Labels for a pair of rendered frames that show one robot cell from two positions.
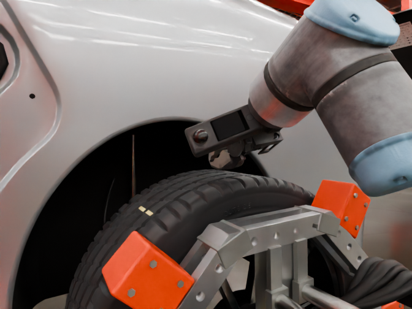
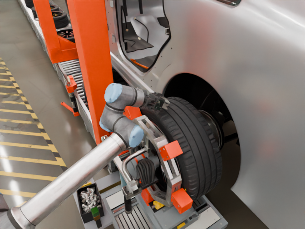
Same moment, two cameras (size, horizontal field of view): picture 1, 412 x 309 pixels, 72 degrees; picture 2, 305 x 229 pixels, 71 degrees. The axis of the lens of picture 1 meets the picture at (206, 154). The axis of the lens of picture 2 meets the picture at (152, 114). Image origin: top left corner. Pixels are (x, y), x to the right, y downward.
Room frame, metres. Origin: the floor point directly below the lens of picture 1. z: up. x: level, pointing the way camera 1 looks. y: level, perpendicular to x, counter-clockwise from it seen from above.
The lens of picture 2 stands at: (0.44, -0.97, 1.91)
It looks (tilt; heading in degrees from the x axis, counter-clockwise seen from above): 39 degrees down; 87
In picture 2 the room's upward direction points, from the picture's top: 2 degrees clockwise
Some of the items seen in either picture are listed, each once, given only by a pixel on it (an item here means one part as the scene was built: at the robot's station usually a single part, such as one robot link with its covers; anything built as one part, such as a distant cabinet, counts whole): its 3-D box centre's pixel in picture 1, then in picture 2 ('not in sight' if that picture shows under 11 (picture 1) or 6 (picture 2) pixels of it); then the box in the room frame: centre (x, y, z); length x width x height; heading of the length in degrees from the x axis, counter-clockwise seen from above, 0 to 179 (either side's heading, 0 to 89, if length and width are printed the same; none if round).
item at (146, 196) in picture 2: not in sight; (153, 190); (0.51, -0.09, 0.48); 0.16 x 0.12 x 0.17; 29
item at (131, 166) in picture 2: not in sight; (139, 164); (0.42, -0.15, 0.85); 0.21 x 0.14 x 0.14; 29
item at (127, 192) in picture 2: not in sight; (132, 189); (0.38, -0.36, 0.93); 0.09 x 0.05 x 0.05; 29
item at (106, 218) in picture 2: not in sight; (89, 202); (0.05, -0.15, 0.44); 0.43 x 0.17 x 0.03; 119
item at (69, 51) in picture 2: not in sight; (77, 44); (-0.49, 2.16, 0.69); 0.52 x 0.17 x 0.35; 29
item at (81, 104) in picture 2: not in sight; (76, 96); (-0.43, 1.43, 0.28); 2.47 x 0.09 x 0.22; 119
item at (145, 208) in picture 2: not in sight; (164, 203); (0.62, -0.01, 0.13); 0.50 x 0.36 x 0.10; 119
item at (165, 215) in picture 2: not in sight; (166, 193); (0.63, -0.03, 0.32); 0.40 x 0.30 x 0.28; 119
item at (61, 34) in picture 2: not in sight; (68, 39); (-0.97, 3.22, 0.39); 0.66 x 0.66 x 0.24
